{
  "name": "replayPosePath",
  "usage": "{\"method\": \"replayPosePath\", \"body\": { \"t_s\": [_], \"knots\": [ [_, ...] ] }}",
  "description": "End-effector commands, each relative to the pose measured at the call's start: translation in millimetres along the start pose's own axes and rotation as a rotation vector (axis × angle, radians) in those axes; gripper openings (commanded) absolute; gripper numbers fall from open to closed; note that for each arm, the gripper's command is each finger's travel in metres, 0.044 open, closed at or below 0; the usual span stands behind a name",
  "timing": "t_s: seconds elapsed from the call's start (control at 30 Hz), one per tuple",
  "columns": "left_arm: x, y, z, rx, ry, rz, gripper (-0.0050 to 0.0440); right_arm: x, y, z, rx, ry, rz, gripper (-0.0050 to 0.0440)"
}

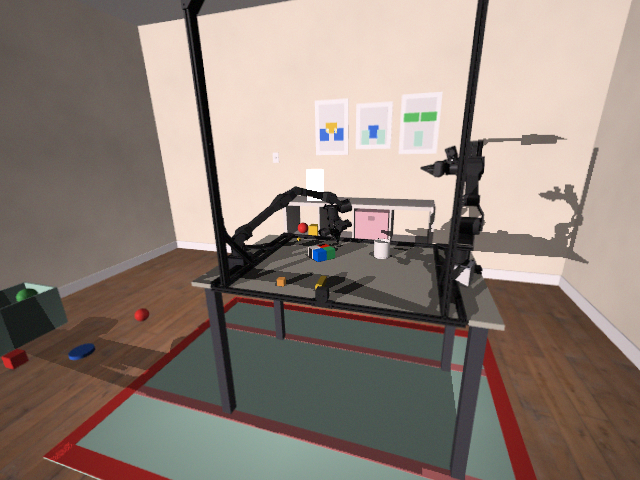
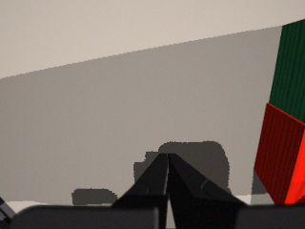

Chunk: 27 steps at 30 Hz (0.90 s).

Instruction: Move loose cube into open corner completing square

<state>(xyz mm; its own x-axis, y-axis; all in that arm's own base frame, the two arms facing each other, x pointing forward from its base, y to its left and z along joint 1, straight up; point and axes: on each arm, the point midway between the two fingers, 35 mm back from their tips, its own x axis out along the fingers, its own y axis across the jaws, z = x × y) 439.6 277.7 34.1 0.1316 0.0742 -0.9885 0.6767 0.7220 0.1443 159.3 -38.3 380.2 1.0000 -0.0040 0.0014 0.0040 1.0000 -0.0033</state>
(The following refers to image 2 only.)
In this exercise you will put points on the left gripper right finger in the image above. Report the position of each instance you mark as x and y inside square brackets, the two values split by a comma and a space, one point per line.
[198, 203]

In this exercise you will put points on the dark red cube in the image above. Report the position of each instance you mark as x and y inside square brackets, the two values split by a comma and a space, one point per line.
[280, 157]

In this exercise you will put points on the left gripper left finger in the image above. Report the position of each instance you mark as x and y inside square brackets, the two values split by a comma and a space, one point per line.
[143, 206]

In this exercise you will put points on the green cube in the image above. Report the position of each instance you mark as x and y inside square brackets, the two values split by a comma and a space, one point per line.
[288, 89]

